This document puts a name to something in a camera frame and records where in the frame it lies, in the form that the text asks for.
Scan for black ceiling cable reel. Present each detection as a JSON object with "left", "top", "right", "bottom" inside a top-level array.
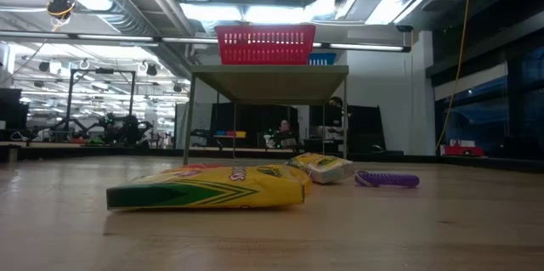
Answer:
[{"left": 45, "top": 0, "right": 77, "bottom": 20}]

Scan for black aluminium table frame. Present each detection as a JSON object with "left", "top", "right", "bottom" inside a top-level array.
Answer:
[{"left": 0, "top": 142, "right": 544, "bottom": 174}]

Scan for yellow hanging cable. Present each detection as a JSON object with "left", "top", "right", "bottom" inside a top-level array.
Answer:
[{"left": 434, "top": 0, "right": 476, "bottom": 153}]

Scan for black screen panel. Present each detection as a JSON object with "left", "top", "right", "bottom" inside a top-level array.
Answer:
[
  {"left": 209, "top": 102, "right": 300, "bottom": 150},
  {"left": 309, "top": 104, "right": 387, "bottom": 154}
]

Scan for black background robot arms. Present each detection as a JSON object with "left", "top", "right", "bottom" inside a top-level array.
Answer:
[{"left": 50, "top": 111, "right": 155, "bottom": 145}]

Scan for yellow green crayon box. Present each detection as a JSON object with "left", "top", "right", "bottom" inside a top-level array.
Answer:
[
  {"left": 285, "top": 152, "right": 356, "bottom": 185},
  {"left": 105, "top": 164, "right": 306, "bottom": 212}
]

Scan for blue plastic basket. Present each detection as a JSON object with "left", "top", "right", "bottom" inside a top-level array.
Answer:
[{"left": 307, "top": 52, "right": 338, "bottom": 67}]

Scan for purple coil wristband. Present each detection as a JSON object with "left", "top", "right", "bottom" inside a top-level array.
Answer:
[{"left": 354, "top": 169, "right": 421, "bottom": 189}]

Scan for black gantry frame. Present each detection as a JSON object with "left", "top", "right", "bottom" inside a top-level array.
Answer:
[{"left": 66, "top": 67, "right": 137, "bottom": 116}]

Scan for red plastic basket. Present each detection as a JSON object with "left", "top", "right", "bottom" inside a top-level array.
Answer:
[{"left": 214, "top": 24, "right": 317, "bottom": 66}]

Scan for red case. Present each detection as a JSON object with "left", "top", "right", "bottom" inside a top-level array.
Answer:
[{"left": 440, "top": 138, "right": 485, "bottom": 158}]

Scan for black monitor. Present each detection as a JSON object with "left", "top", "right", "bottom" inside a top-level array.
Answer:
[{"left": 0, "top": 87, "right": 30, "bottom": 144}]

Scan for large corrugated ventilation duct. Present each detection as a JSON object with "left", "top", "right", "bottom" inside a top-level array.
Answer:
[{"left": 33, "top": 0, "right": 156, "bottom": 37}]

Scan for long tube light fixture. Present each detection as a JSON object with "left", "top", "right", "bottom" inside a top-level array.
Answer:
[{"left": 0, "top": 29, "right": 412, "bottom": 54}]

